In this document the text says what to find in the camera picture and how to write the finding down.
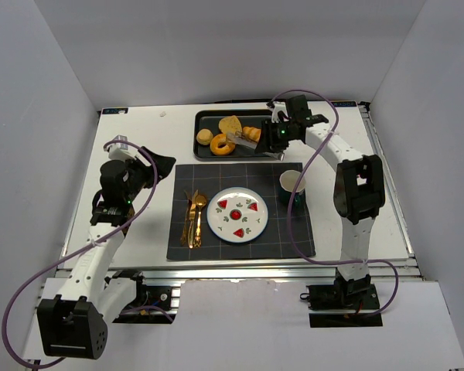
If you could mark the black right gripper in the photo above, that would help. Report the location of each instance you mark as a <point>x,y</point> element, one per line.
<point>267,136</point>

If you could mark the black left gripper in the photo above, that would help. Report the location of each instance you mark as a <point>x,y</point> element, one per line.
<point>148,170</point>

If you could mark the metal serving tongs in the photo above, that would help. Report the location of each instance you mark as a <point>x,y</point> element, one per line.
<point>239,139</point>

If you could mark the toasted bread slice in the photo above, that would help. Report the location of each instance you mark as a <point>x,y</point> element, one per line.
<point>230,124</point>

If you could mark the orange bagel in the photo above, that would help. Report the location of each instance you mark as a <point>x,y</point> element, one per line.
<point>221,146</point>

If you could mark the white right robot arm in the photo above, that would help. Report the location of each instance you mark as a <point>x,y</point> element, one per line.
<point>358,194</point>

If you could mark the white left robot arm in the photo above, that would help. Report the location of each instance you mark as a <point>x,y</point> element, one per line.
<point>74,323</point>

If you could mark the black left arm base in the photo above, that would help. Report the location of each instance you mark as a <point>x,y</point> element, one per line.
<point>151,305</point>

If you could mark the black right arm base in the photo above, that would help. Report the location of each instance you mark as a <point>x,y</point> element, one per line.
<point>327,309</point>

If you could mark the striped croissant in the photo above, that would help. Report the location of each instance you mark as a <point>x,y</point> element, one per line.
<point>251,134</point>

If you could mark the black baking tray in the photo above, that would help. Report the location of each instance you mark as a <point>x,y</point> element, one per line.
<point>210,119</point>

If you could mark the gold fork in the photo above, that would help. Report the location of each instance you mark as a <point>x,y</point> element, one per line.
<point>183,237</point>

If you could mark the dark green mug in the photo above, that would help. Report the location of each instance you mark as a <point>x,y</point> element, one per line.
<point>287,181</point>

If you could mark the small round bun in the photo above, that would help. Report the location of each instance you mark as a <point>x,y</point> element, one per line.
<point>204,137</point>

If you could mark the gold spoon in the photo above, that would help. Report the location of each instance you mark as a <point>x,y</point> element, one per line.
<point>201,202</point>

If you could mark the left blue table label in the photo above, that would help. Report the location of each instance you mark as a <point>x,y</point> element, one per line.
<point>114,110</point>

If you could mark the blue table label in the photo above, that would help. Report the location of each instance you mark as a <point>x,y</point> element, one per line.
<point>114,110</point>
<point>344,103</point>

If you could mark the dark checked placemat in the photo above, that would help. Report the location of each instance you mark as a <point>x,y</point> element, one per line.
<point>285,227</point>

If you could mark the right blue table label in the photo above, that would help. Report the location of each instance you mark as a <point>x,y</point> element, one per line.
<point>344,103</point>

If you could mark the white strawberry pattern plate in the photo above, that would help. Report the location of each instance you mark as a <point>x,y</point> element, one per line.
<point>237,215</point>

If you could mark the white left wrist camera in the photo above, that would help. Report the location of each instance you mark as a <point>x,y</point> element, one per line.
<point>119,150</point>

